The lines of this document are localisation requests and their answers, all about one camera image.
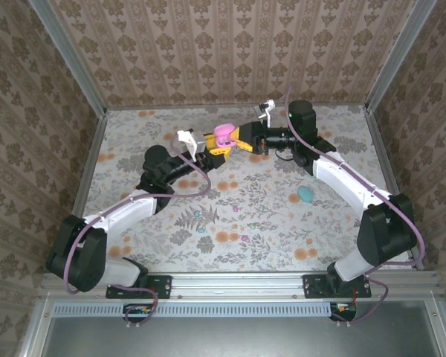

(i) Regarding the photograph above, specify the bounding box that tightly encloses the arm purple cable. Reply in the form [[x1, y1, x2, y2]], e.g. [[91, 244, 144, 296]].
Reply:
[[284, 84, 427, 328], [63, 133, 213, 329]]

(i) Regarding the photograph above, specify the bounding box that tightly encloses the floral table cloth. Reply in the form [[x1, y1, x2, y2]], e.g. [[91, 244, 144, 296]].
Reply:
[[65, 105, 413, 273]]

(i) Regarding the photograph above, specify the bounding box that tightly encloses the aluminium frame post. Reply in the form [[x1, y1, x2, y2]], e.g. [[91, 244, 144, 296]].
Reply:
[[363, 0, 439, 112], [26, 0, 109, 119]]

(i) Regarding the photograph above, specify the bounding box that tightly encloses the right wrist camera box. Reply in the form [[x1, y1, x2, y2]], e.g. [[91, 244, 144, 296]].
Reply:
[[253, 99, 277, 129]]

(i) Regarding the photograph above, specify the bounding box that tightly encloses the aluminium table edge rail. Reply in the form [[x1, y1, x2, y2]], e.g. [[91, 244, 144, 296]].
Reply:
[[55, 111, 109, 274], [363, 106, 425, 271]]

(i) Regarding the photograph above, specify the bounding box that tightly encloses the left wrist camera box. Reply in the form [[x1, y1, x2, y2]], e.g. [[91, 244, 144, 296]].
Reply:
[[177, 129, 209, 163]]

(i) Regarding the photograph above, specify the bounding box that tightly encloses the wide aluminium extrusion beam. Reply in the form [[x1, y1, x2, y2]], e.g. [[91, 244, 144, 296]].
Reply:
[[40, 271, 442, 300]]

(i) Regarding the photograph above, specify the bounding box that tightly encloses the black connector box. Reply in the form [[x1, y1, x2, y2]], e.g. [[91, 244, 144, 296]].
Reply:
[[123, 303, 154, 324], [329, 303, 358, 323]]

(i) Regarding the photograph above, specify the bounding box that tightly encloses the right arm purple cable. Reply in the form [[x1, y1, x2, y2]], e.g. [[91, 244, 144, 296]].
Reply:
[[284, 84, 427, 328]]

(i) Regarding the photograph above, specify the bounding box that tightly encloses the grey metal sheet panel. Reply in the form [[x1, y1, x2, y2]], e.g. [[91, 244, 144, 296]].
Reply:
[[40, 315, 443, 357]]

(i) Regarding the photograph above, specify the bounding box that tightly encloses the blue earbud charging case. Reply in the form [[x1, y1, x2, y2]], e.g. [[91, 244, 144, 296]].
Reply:
[[296, 186, 315, 204]]

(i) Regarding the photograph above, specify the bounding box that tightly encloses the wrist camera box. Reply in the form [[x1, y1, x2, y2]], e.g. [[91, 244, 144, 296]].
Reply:
[[177, 129, 209, 163], [253, 99, 277, 129]]

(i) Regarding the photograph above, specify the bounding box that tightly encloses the pink earbud charging case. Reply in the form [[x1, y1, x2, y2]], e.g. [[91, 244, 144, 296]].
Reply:
[[213, 123, 241, 148]]

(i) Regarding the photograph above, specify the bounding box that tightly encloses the slotted pale cable duct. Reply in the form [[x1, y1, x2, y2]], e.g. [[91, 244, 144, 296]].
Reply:
[[54, 301, 358, 318]]

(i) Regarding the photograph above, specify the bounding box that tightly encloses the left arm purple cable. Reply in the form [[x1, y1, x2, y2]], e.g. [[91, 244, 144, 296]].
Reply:
[[63, 133, 213, 329]]

